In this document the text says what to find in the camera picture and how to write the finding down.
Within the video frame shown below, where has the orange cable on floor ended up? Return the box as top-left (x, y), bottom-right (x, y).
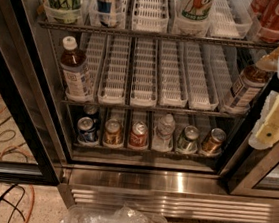
top-left (0, 96), bottom-right (47, 223)

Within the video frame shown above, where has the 7up can front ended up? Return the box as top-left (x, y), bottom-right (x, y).
top-left (177, 0), bottom-right (214, 22)

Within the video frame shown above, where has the fridge glass door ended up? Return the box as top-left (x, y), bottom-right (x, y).
top-left (0, 0), bottom-right (65, 185)
top-left (220, 138), bottom-right (279, 199)

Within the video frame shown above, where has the left tea bottle white cap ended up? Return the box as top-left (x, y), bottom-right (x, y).
top-left (60, 36), bottom-right (93, 102)

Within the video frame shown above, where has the fridge right glass door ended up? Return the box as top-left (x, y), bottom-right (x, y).
top-left (220, 138), bottom-right (279, 199)

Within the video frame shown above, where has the tea bottle white cap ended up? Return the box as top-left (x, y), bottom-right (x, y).
top-left (60, 36), bottom-right (93, 102)
top-left (223, 65), bottom-right (272, 114)

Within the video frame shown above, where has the fridge left glass door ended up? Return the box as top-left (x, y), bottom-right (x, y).
top-left (0, 0), bottom-right (65, 185)

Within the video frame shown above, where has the red coca-cola can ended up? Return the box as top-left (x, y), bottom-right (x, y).
top-left (249, 0), bottom-right (279, 43)

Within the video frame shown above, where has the orange gold can right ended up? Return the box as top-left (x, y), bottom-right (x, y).
top-left (200, 127), bottom-right (226, 156)

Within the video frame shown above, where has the green silver can bottom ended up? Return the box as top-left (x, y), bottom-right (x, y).
top-left (176, 125), bottom-right (200, 154)

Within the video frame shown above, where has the empty white tray top right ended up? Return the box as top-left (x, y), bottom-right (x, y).
top-left (209, 0), bottom-right (252, 39)

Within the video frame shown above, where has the gold brown can left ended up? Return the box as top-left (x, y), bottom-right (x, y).
top-left (104, 118), bottom-right (122, 145)

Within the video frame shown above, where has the dark can behind pepsi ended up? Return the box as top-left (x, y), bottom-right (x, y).
top-left (83, 105), bottom-right (100, 120)

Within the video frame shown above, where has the red can bottom shelf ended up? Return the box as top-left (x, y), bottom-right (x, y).
top-left (129, 121), bottom-right (149, 149)

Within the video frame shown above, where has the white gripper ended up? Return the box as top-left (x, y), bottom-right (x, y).
top-left (248, 47), bottom-right (279, 150)

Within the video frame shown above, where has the right tea bottle white cap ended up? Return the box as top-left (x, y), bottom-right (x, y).
top-left (223, 65), bottom-right (272, 114)

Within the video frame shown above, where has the fridge bottom steel grille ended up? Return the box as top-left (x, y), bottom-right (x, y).
top-left (58, 183), bottom-right (279, 223)

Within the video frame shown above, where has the clear water bottle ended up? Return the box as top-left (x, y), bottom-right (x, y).
top-left (151, 114), bottom-right (176, 153)

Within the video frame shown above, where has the blue pepsi can front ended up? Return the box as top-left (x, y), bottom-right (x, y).
top-left (77, 116), bottom-right (98, 144)

